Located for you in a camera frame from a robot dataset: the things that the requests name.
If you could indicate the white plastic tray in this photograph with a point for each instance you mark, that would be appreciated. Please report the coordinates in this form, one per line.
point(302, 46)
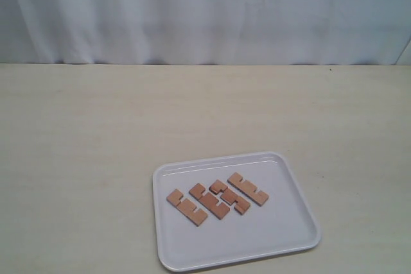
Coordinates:
point(284, 224)

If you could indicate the white curtain backdrop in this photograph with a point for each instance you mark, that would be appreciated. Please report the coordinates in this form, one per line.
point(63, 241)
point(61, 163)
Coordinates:
point(225, 32)

